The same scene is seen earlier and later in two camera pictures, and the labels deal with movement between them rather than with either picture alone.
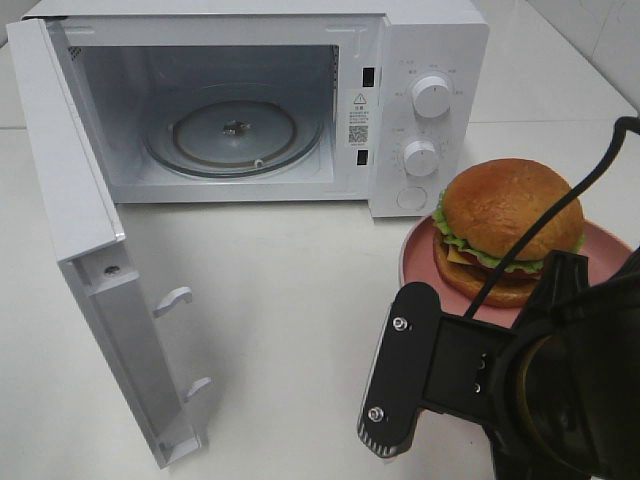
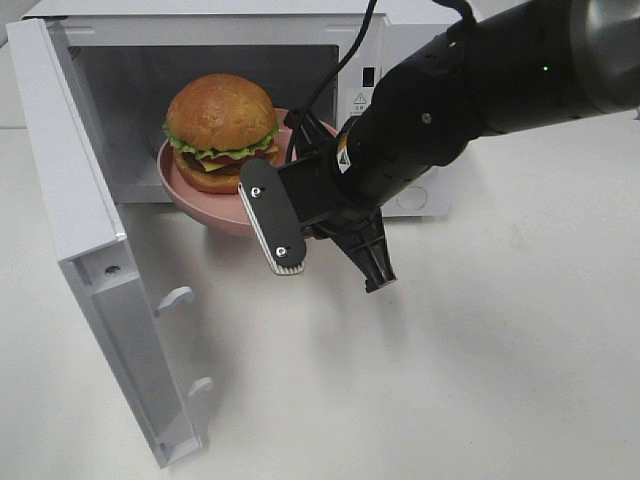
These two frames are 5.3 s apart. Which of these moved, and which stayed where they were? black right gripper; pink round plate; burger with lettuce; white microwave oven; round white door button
Moved: pink round plate; black right gripper; burger with lettuce
Stayed: round white door button; white microwave oven
